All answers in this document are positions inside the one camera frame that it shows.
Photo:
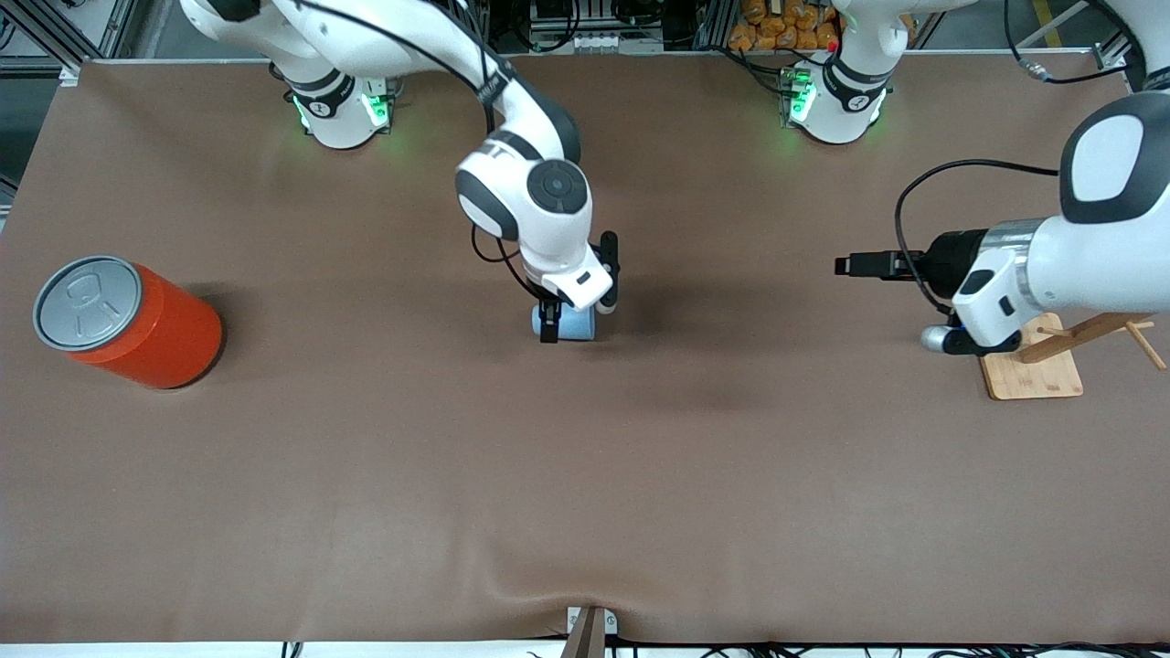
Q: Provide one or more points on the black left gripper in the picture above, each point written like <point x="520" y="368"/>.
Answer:
<point x="953" y="256"/>

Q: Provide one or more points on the light blue plastic cup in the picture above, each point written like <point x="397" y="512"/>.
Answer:
<point x="576" y="324"/>

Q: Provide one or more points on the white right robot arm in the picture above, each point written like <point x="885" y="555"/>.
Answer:
<point x="530" y="192"/>

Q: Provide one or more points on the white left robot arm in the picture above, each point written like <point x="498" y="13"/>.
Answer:
<point x="1097" y="256"/>

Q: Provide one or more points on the brown table mat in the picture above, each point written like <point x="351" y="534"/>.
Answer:
<point x="585" y="457"/>

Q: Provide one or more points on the wooden mug tree rack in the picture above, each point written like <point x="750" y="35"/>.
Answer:
<point x="1033" y="375"/>

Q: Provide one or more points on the orange snack pile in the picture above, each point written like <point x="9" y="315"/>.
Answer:
<point x="777" y="32"/>

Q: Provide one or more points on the orange can grey lid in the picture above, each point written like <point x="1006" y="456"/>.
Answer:
<point x="155" y="338"/>

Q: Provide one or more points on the small metal bracket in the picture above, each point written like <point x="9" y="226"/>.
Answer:
<point x="573" y="621"/>

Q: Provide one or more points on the aluminium frame profile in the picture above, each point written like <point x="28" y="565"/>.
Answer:
<point x="37" y="64"/>
<point x="1109" y="57"/>

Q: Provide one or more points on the brown camera support beam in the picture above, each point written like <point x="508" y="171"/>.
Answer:
<point x="585" y="640"/>

